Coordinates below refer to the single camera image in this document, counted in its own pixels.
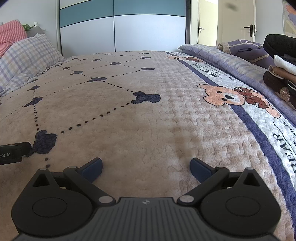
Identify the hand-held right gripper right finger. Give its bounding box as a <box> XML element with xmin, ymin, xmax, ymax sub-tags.
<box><xmin>177</xmin><ymin>157</ymin><xmax>265</xmax><ymax>208</ymax></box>

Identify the purple garment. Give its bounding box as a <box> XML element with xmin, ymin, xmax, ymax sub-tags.
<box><xmin>217</xmin><ymin>40</ymin><xmax>270</xmax><ymax>67</ymax></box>

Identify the folded black garment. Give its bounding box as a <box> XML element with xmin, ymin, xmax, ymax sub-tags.
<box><xmin>264</xmin><ymin>34</ymin><xmax>296</xmax><ymax>62</ymax></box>

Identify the wall map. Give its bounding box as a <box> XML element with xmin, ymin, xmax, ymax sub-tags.
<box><xmin>282</xmin><ymin>0</ymin><xmax>296</xmax><ymax>39</ymax></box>

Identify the cream door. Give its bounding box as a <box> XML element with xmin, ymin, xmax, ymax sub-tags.
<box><xmin>216</xmin><ymin>0</ymin><xmax>257</xmax><ymax>47</ymax></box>
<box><xmin>198</xmin><ymin>0</ymin><xmax>219</xmax><ymax>45</ymax></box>

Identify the pink striped pillow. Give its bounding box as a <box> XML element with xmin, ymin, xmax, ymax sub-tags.
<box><xmin>0</xmin><ymin>20</ymin><xmax>28</xmax><ymax>58</ymax></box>

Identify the purple checked quilt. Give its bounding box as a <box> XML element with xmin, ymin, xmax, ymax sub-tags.
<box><xmin>178</xmin><ymin>44</ymin><xmax>296</xmax><ymax>121</ymax></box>

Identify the folded tan garment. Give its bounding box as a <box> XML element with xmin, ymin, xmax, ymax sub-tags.
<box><xmin>268</xmin><ymin>65</ymin><xmax>296</xmax><ymax>81</ymax></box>

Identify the folded dark brown garment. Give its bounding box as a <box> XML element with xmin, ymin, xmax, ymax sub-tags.
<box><xmin>263</xmin><ymin>71</ymin><xmax>296</xmax><ymax>103</ymax></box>

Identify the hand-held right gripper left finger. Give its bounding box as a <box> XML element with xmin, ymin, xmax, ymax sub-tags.
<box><xmin>29</xmin><ymin>157</ymin><xmax>116</xmax><ymax>208</ymax></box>

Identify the folded white garment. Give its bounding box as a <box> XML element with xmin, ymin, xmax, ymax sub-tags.
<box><xmin>273</xmin><ymin>55</ymin><xmax>296</xmax><ymax>76</ymax></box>

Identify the plaid pillow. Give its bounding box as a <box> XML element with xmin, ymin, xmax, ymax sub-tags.
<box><xmin>0</xmin><ymin>34</ymin><xmax>66</xmax><ymax>98</ymax></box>

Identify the white and teal wardrobe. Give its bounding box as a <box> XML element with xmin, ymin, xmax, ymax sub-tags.
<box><xmin>55</xmin><ymin>0</ymin><xmax>192</xmax><ymax>58</ymax></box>

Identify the black door handle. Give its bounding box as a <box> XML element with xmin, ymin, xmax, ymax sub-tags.
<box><xmin>243</xmin><ymin>24</ymin><xmax>257</xmax><ymax>36</ymax></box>

